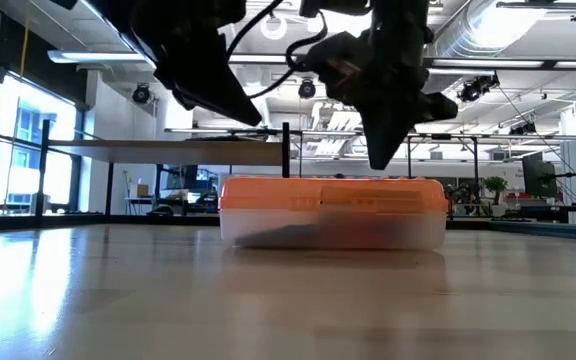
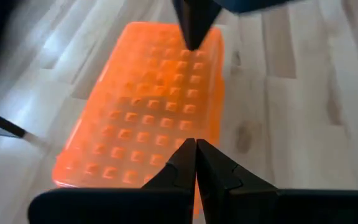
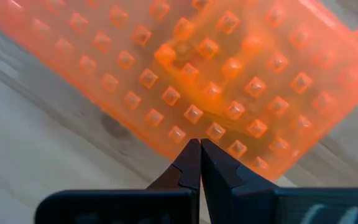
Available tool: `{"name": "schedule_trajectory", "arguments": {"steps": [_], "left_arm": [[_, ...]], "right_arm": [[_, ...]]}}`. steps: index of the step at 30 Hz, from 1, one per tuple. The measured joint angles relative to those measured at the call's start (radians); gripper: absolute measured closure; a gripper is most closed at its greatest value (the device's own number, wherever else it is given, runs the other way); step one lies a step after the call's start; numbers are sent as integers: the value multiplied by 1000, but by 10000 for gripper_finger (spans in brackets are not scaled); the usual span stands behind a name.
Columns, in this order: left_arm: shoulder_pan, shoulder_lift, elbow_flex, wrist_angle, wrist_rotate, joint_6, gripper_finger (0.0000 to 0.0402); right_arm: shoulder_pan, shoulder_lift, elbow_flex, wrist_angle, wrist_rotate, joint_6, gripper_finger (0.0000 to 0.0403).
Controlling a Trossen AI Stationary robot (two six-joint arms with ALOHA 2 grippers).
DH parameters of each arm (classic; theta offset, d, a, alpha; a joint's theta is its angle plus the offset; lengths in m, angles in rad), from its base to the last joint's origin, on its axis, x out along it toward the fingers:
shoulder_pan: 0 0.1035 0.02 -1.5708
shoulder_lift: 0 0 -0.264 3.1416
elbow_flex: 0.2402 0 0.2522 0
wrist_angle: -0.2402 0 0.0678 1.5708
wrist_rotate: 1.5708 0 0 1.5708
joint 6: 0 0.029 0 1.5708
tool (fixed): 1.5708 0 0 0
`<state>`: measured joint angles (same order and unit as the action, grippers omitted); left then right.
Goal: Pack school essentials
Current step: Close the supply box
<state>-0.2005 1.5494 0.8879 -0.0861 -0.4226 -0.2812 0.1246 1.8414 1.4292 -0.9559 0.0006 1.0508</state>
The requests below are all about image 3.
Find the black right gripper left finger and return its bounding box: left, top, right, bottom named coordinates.
left=35, top=138, right=202, bottom=224

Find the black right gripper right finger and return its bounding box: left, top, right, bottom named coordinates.
left=201, top=138, right=358, bottom=224

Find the orange studded box lid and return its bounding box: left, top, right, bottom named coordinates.
left=0, top=0, right=358, bottom=182

